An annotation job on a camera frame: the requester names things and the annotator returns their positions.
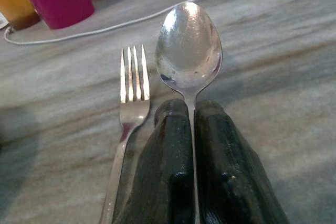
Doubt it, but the white cable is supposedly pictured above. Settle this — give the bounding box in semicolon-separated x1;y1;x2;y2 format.
3;0;276;45

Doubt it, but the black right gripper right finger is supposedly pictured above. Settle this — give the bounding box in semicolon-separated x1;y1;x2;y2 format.
194;100;290;224

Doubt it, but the yellow plastic cup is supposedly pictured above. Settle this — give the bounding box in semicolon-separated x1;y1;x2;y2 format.
0;0;41;31

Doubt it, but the silver metal spoon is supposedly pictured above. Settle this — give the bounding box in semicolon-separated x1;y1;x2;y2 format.
154;2;223;224

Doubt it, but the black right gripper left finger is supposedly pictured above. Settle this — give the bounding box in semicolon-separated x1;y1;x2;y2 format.
111;98;196;224

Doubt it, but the silver metal fork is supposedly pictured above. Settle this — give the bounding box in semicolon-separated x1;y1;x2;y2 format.
99;44;151;224

